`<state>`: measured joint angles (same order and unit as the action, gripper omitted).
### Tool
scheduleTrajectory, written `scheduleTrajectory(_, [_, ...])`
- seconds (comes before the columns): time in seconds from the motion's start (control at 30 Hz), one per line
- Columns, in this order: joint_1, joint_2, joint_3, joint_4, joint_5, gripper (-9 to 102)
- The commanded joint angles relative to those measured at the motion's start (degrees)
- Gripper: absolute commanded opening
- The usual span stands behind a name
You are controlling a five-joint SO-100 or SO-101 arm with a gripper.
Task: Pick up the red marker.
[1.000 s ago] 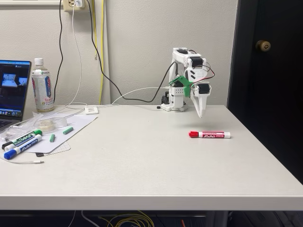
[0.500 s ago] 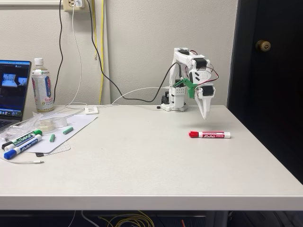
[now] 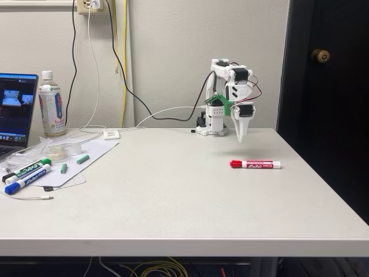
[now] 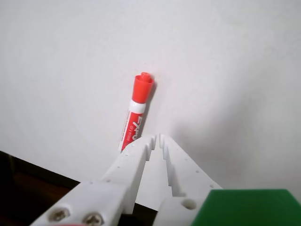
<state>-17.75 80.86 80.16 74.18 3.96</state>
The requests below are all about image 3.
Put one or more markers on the white charger plug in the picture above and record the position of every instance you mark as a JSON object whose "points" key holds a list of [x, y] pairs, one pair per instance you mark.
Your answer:
{"points": [[96, 4]]}

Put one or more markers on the brass door knob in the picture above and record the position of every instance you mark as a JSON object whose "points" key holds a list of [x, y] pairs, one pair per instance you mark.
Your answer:
{"points": [[320, 55]]}

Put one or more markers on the white mesh pad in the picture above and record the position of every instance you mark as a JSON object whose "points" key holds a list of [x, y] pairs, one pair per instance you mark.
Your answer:
{"points": [[76, 181]]}

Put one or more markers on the small black flat piece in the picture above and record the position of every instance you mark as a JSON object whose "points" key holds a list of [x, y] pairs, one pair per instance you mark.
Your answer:
{"points": [[48, 189]]}

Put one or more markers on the white wall trim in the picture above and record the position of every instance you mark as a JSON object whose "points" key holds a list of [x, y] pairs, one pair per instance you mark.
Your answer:
{"points": [[29, 3]]}

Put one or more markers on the grey laptop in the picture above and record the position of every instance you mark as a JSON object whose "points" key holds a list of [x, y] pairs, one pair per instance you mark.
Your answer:
{"points": [[17, 115]]}

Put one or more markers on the beige tape roll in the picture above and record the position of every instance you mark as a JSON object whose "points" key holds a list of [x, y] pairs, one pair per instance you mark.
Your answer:
{"points": [[57, 153]]}

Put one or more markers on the white sheet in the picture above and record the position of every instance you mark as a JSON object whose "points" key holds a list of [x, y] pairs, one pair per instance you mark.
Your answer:
{"points": [[95, 150]]}

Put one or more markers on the white adapter box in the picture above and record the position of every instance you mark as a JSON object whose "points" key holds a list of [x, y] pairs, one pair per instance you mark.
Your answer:
{"points": [[111, 134]]}

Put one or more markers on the beige wall outlet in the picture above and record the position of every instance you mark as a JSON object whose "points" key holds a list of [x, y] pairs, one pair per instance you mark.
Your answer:
{"points": [[83, 7]]}

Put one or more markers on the green dry-erase marker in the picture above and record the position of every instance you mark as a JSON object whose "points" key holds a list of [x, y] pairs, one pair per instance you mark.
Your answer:
{"points": [[29, 168]]}

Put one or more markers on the clear plastic dish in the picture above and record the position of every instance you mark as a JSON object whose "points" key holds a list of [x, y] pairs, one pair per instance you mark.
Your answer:
{"points": [[75, 148]]}

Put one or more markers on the plastic tea bottle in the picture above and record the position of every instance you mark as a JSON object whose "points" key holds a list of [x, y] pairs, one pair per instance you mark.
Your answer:
{"points": [[52, 109]]}

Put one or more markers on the grey table leg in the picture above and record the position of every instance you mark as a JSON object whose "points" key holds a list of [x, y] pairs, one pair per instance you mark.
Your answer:
{"points": [[268, 268]]}

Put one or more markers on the clear plastic bag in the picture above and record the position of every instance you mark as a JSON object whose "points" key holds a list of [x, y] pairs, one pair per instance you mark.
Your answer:
{"points": [[29, 153]]}

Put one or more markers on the blue dry-erase marker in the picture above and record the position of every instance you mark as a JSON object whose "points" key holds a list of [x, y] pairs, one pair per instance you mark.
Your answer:
{"points": [[31, 179]]}

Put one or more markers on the black door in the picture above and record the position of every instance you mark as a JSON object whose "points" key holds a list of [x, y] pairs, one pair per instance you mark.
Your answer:
{"points": [[331, 115]]}

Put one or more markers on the red dry-erase marker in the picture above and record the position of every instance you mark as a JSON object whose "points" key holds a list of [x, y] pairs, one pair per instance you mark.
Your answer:
{"points": [[259, 164]]}

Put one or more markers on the black dry-erase marker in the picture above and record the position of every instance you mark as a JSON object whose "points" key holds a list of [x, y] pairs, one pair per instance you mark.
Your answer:
{"points": [[6, 176]]}

